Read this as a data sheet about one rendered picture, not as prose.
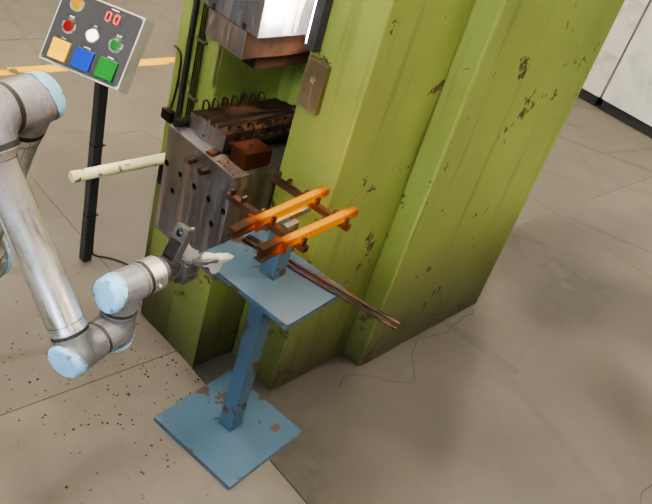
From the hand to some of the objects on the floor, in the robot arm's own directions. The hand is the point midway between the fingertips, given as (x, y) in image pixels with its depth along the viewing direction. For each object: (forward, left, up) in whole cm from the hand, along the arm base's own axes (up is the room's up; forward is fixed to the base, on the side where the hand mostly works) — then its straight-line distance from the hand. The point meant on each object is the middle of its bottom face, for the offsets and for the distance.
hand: (214, 239), depth 199 cm
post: (+69, +100, -102) cm, 159 cm away
